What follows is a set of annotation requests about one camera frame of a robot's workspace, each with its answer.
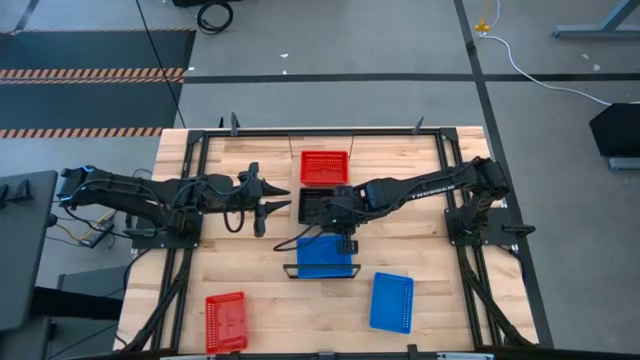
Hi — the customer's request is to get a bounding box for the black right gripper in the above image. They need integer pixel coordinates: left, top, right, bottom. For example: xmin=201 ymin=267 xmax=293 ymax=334
xmin=319 ymin=185 xmax=369 ymax=255

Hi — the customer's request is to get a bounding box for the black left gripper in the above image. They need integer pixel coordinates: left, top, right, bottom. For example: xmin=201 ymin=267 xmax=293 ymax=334
xmin=234 ymin=162 xmax=293 ymax=239

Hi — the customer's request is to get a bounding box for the blue plastic slotted basket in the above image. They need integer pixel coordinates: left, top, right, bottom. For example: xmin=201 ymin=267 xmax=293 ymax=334
xmin=368 ymin=271 xmax=416 ymax=335
xmin=295 ymin=234 xmax=355 ymax=280

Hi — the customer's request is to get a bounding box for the black plastic slotted basket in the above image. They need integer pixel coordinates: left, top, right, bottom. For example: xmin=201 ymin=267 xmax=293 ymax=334
xmin=297 ymin=187 xmax=351 ymax=226

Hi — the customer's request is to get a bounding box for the red plastic slotted basket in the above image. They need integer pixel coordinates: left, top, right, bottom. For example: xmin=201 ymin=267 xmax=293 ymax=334
xmin=299 ymin=150 xmax=350 ymax=187
xmin=204 ymin=291 xmax=250 ymax=355

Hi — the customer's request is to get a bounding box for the black power adapter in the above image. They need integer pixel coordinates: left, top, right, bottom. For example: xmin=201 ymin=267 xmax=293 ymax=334
xmin=79 ymin=222 xmax=114 ymax=249

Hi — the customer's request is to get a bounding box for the black object on floor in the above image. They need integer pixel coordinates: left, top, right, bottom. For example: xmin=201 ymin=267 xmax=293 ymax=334
xmin=172 ymin=0 xmax=242 ymax=8

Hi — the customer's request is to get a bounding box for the black mat with hazard stripes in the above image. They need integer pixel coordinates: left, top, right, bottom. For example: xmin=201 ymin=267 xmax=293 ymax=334
xmin=0 ymin=28 xmax=197 ymax=140

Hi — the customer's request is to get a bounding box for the dark grey desk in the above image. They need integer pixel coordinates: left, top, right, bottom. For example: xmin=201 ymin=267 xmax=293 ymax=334
xmin=0 ymin=169 xmax=59 ymax=334

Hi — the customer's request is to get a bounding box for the grey metal table leg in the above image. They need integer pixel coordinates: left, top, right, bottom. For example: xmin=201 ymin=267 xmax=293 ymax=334
xmin=552 ymin=0 xmax=640 ymax=40

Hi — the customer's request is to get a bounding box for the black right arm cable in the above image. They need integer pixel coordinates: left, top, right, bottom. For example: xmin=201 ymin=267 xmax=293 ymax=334
xmin=273 ymin=219 xmax=331 ymax=252

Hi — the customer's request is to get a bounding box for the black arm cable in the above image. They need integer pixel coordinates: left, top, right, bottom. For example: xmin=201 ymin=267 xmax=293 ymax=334
xmin=222 ymin=209 xmax=247 ymax=235
xmin=273 ymin=219 xmax=331 ymax=252

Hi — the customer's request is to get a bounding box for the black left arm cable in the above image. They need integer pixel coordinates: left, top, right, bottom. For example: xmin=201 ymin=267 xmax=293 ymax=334
xmin=222 ymin=209 xmax=247 ymax=235

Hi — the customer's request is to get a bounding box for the black aluminium table frame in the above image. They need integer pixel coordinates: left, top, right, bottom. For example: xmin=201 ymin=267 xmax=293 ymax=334
xmin=114 ymin=115 xmax=539 ymax=354

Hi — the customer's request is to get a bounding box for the black floor cable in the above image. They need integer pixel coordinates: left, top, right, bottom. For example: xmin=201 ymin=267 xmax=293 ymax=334
xmin=134 ymin=0 xmax=187 ymax=129

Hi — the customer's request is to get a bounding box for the black coiled cable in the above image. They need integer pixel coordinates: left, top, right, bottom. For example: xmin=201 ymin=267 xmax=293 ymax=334
xmin=196 ymin=1 xmax=235 ymax=35

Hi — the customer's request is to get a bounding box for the white floor cable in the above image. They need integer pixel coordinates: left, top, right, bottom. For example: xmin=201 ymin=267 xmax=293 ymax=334
xmin=482 ymin=0 xmax=614 ymax=106

